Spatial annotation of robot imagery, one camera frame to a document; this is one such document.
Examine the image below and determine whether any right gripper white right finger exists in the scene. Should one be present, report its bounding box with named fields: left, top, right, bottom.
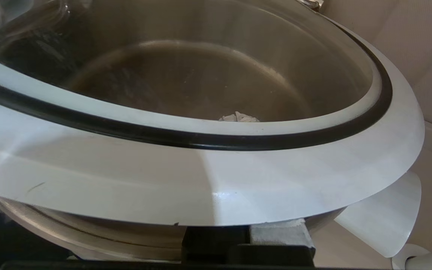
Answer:
left=249, top=219, right=316, bottom=259

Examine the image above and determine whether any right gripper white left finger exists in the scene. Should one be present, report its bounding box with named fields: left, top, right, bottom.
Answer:
left=181, top=225, right=250, bottom=265

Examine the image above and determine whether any glass lid with white rim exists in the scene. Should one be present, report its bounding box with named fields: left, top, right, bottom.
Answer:
left=0, top=0, right=425, bottom=227

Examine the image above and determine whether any white round pole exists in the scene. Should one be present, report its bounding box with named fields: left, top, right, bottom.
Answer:
left=391, top=243, right=432, bottom=270

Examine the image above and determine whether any white pot with side handles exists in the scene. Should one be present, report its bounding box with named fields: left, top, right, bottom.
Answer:
left=0, top=171, right=423, bottom=262

